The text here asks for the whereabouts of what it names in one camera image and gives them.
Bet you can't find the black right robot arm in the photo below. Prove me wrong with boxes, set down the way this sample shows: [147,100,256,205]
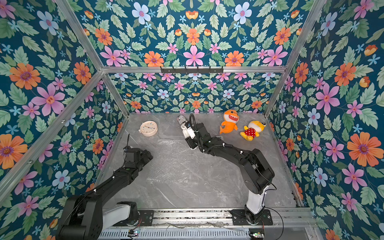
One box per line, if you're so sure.
[180,120,275,225]

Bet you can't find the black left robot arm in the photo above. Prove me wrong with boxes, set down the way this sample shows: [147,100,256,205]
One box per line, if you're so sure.
[56,146,153,240]

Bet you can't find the orange shark plush toy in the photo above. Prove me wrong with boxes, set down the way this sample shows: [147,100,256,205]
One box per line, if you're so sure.
[220,110,240,134]

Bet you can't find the yellow plush toy red shorts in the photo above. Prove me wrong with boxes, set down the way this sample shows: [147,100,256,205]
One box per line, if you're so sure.
[240,121,266,141]

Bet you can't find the pink round alarm clock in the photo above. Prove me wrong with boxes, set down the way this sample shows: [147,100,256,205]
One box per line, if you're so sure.
[139,121,159,137]

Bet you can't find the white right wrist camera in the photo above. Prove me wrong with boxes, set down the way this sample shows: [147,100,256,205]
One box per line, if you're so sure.
[181,122,196,139]

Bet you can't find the black hook rail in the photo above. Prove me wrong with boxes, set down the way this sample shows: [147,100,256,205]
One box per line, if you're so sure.
[160,67,224,75]

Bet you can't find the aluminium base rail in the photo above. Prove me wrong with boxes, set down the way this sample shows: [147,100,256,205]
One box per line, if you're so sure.
[99,207,323,240]

